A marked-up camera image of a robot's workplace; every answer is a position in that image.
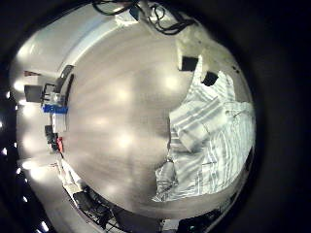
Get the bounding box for white blue striped shirt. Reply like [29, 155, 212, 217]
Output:
[151, 54, 258, 203]

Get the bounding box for blue plastic object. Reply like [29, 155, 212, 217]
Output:
[42, 104, 70, 115]

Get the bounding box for small red object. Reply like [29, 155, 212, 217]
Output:
[55, 136, 65, 153]

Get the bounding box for dark square monitor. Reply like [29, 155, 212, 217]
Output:
[23, 84, 44, 103]

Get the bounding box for black tangled hand cable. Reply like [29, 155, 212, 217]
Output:
[149, 4, 199, 36]

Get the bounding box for black looped hand cable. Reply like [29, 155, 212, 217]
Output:
[91, 0, 140, 17]

